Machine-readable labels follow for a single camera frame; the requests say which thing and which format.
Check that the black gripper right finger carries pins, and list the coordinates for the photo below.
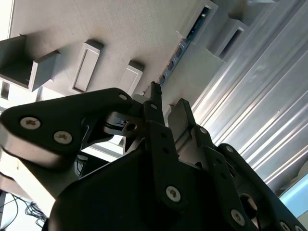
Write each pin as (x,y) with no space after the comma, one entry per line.
(216,163)

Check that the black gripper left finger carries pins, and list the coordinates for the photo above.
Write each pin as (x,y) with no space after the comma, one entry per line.
(60,115)

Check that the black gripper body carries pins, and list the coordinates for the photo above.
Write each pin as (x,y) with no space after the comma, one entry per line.
(108,204)

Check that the blue RAM stick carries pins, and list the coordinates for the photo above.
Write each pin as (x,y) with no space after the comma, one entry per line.
(179,51)

